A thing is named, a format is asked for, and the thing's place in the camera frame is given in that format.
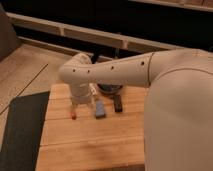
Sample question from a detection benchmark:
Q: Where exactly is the black eraser block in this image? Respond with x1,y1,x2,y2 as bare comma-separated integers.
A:
113,95,123,112

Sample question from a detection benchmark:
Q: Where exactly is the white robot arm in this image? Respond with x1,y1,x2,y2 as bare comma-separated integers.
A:
59,48,213,171

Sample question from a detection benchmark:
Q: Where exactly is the dark bowl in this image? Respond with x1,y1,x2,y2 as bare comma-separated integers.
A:
98,84,123,95

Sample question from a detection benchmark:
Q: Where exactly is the clear plastic bottle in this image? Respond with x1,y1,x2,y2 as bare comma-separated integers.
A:
89,84,99,101

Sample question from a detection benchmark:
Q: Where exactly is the blue sponge block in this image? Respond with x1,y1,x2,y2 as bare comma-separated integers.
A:
95,100,106,118

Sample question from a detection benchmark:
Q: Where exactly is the white paper cup stack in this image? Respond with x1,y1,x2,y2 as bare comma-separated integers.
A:
71,95,91,105

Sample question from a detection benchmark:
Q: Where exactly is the dark floor mat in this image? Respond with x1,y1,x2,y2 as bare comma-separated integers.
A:
0,91,50,171

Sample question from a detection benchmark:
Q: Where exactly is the black bracket under rail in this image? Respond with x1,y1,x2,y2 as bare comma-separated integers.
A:
91,51,101,64

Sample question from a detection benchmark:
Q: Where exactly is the white wall rail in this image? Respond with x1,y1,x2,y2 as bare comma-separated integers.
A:
7,12,182,53

